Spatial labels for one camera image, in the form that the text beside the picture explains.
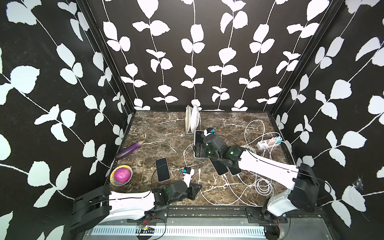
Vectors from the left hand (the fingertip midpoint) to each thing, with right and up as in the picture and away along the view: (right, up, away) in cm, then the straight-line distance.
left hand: (203, 186), depth 77 cm
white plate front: (-5, +36, +20) cm, 42 cm away
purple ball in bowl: (-45, +5, +4) cm, 45 cm away
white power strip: (+44, +19, +22) cm, 53 cm away
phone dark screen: (-2, +19, -8) cm, 21 cm away
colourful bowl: (-49, +1, +3) cm, 49 cm away
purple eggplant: (-49, +15, +18) cm, 54 cm away
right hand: (-4, +21, +1) cm, 21 cm away
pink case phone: (-24, +5, +12) cm, 28 cm away
